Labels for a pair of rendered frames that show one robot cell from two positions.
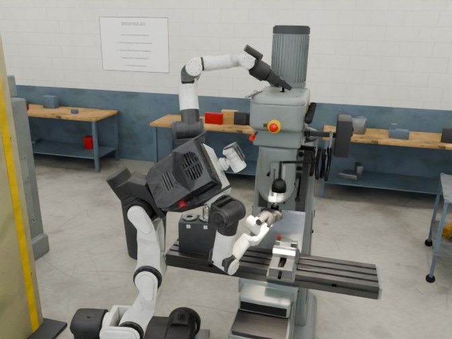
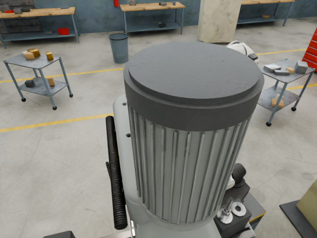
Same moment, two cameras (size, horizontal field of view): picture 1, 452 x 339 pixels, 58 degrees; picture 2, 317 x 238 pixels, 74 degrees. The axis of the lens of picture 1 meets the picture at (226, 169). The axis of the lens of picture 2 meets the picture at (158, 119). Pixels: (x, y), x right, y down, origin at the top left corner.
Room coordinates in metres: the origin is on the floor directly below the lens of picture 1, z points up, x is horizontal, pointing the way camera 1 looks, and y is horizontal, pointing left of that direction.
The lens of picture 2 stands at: (2.55, -0.51, 2.34)
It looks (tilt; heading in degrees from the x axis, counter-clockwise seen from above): 39 degrees down; 152
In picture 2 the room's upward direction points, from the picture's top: straight up
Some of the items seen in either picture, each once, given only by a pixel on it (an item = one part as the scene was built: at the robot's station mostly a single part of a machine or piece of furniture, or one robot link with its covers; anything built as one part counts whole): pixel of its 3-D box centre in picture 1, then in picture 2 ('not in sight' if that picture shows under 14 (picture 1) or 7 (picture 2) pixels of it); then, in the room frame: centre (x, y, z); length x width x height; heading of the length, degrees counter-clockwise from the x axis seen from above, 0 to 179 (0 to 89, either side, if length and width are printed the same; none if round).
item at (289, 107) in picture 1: (281, 107); (156, 143); (2.09, -0.28, 1.81); 0.47 x 0.26 x 0.16; 166
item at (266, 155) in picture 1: (277, 170); not in sight; (2.08, -0.28, 1.47); 0.21 x 0.19 x 0.32; 76
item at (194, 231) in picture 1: (198, 232); (228, 220); (2.20, 0.16, 1.03); 0.22 x 0.12 x 0.20; 87
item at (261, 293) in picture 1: (270, 280); not in sight; (2.07, -0.28, 0.79); 0.50 x 0.35 x 0.12; 166
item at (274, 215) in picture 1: (268, 218); not in sight; (1.99, -0.23, 1.23); 0.13 x 0.12 x 0.10; 61
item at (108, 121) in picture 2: (310, 111); (115, 159); (2.07, -0.43, 1.79); 0.45 x 0.04 x 0.04; 166
